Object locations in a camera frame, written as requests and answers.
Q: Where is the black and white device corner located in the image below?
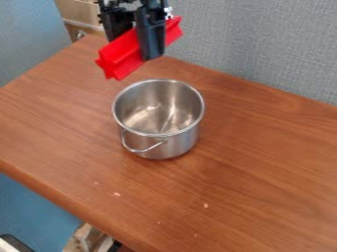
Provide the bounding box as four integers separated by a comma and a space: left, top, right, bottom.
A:
0, 234, 35, 252

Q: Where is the stainless steel pot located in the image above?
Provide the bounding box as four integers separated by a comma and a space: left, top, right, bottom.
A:
113, 79, 207, 159

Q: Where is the red plastic block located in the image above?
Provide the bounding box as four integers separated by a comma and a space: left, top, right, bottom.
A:
96, 15, 185, 82

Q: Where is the light wooden frame under table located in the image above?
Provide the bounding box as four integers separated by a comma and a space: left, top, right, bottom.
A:
62, 223, 117, 252

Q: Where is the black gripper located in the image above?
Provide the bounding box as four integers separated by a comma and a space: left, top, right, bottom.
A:
97, 0, 173, 61

